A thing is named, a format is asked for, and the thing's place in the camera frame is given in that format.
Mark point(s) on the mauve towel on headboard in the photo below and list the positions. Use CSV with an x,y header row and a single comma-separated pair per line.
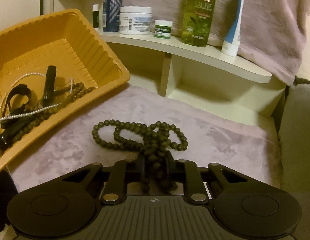
x,y
273,32

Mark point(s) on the cream corner shelf unit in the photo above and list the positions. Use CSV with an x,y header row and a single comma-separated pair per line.
x,y
230,87

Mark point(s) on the orange plastic tray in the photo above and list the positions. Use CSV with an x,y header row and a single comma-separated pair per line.
x,y
86,69

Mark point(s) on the white cream jar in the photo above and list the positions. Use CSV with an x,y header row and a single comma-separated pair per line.
x,y
135,20

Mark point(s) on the green olive spray bottle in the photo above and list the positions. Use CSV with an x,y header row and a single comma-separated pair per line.
x,y
197,22

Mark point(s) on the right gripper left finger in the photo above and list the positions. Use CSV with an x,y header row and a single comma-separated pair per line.
x,y
122,179

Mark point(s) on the grey velvet pillow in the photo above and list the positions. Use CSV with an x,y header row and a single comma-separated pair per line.
x,y
294,137

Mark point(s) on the small green label jar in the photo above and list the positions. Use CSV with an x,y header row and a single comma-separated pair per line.
x,y
163,29

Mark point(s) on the black strap wristwatch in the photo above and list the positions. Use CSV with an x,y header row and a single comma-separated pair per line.
x,y
18,98

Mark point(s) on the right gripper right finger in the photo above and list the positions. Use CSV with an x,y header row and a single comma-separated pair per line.
x,y
187,173

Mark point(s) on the dark blue spray bottle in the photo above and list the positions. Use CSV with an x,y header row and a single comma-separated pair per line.
x,y
111,15

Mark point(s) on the blue white cream tube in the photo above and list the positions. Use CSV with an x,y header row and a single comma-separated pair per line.
x,y
231,41

